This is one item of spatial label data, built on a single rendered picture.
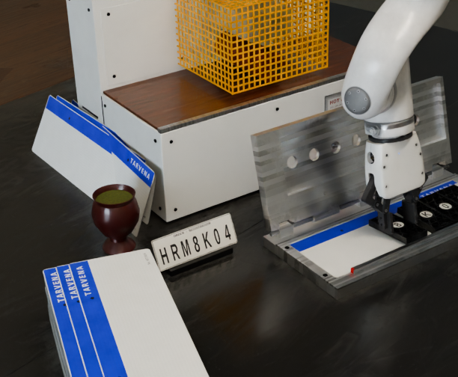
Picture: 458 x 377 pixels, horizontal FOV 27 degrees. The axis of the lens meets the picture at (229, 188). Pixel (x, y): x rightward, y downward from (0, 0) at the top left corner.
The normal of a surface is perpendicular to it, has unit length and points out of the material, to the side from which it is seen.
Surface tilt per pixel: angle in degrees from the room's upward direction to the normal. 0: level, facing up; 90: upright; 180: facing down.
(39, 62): 0
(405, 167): 78
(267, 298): 0
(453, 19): 90
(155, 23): 90
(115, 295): 0
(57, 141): 63
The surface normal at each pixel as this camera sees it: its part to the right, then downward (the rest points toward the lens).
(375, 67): -0.37, 0.26
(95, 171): -0.74, -0.13
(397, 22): -0.16, -0.36
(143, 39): 0.55, 0.39
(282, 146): 0.53, 0.15
